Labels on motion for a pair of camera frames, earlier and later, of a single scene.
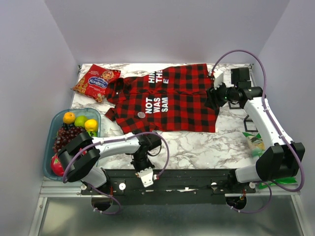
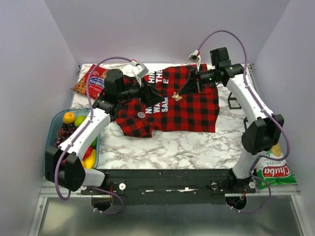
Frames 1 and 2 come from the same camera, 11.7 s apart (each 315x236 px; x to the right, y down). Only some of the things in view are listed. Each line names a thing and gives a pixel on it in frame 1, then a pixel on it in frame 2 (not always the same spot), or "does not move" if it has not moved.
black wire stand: (244, 120) does not move
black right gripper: (212, 95) → (191, 85)
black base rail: (170, 187) does not move
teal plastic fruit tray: (55, 120) does not move
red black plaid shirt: (172, 99) does not move
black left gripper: (149, 165) → (149, 95)
